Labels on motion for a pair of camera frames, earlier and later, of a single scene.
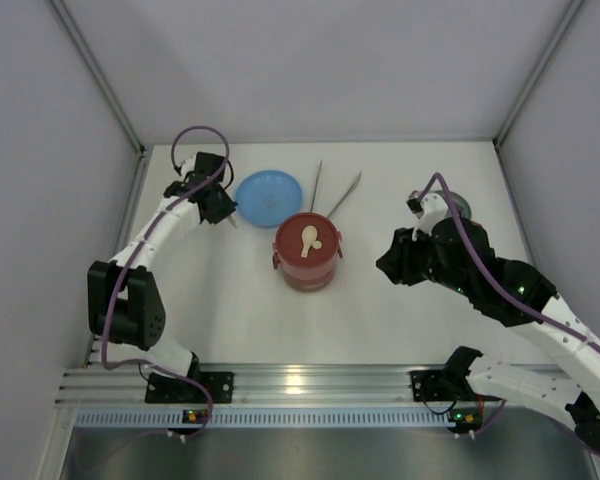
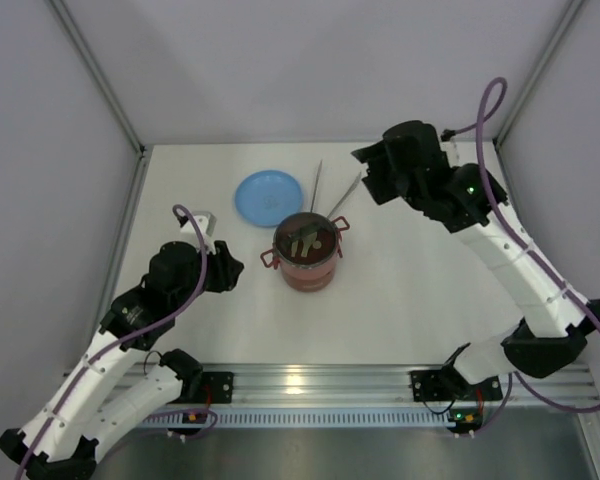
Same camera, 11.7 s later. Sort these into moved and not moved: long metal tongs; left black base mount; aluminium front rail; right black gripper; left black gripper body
Moved: right black gripper; left black gripper body
Not moved: long metal tongs; left black base mount; aluminium front rail
